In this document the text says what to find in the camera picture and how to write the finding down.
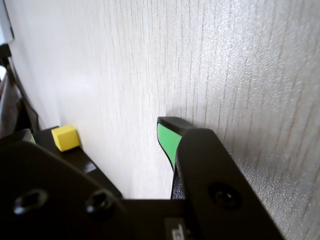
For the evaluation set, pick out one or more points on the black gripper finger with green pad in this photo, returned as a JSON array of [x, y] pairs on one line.
[[50, 195], [212, 175]]

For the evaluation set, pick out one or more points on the yellow cube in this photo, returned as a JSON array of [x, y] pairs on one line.
[[66, 138]]

